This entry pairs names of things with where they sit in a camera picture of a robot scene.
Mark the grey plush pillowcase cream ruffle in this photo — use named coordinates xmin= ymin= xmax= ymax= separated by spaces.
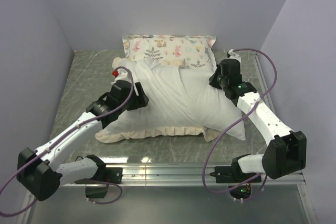
xmin=94 ymin=57 xmax=224 ymax=145

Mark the white pillow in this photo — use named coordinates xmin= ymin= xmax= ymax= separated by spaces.
xmin=101 ymin=60 xmax=247 ymax=141

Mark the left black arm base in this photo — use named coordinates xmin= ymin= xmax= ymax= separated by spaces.
xmin=75 ymin=167 xmax=123 ymax=205

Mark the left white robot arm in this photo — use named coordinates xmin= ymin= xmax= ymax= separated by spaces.
xmin=16 ymin=80 xmax=149 ymax=201

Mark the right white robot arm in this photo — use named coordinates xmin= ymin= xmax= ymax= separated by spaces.
xmin=209 ymin=58 xmax=307 ymax=182

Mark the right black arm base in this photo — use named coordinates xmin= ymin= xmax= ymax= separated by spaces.
xmin=214 ymin=165 xmax=263 ymax=201

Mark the animal print pillow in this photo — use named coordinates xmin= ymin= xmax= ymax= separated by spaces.
xmin=122 ymin=35 xmax=216 ymax=72

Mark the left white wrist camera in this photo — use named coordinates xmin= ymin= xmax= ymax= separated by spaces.
xmin=112 ymin=66 xmax=138 ymax=95

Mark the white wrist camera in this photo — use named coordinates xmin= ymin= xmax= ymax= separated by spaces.
xmin=112 ymin=66 xmax=138 ymax=95
xmin=226 ymin=49 xmax=242 ymax=63

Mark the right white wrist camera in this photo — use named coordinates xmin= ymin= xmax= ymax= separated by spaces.
xmin=226 ymin=49 xmax=242 ymax=63

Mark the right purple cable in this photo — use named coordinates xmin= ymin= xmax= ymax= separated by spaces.
xmin=202 ymin=48 xmax=278 ymax=203

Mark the purple cable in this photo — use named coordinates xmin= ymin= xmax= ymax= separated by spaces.
xmin=0 ymin=67 xmax=135 ymax=216
xmin=202 ymin=48 xmax=278 ymax=203

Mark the aluminium mounting rail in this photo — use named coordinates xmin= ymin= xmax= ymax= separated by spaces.
xmin=27 ymin=165 xmax=307 ymax=188

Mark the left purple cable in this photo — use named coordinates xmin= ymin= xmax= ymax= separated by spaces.
xmin=0 ymin=67 xmax=135 ymax=216

